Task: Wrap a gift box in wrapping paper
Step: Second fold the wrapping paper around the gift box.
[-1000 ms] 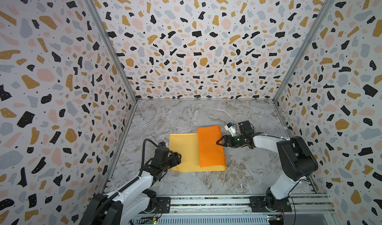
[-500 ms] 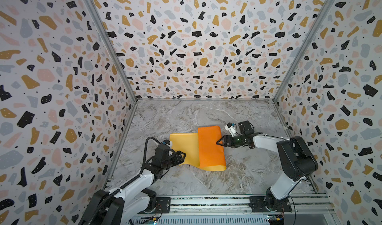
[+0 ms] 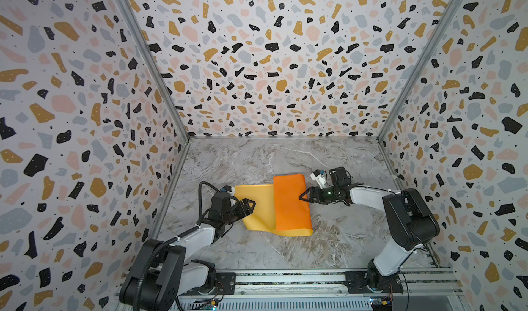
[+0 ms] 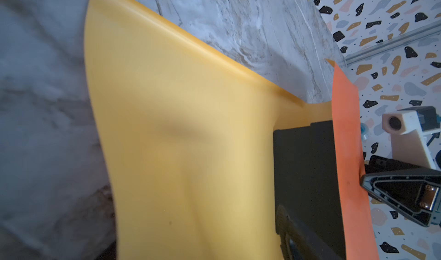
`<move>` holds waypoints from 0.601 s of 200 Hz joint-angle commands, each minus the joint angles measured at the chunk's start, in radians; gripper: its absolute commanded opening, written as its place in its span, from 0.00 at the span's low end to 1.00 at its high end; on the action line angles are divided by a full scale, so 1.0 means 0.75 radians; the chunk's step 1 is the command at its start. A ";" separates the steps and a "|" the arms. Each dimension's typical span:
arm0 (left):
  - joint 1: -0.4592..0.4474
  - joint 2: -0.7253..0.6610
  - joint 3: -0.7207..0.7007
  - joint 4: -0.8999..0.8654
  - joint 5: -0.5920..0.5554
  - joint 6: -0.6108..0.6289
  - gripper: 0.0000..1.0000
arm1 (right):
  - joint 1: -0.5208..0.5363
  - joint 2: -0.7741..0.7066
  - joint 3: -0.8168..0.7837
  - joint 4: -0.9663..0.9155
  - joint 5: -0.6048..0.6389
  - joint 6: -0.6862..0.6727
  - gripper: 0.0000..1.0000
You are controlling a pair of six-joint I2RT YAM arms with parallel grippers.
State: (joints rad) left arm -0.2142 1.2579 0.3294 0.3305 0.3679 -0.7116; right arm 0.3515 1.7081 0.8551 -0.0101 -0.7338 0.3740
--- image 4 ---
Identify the dark blue gift box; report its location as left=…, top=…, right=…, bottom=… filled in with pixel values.
left=273, top=120, right=346, bottom=260

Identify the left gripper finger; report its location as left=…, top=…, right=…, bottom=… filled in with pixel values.
left=275, top=205, right=341, bottom=260

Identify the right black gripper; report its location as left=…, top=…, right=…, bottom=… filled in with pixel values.
left=360, top=155, right=441, bottom=227

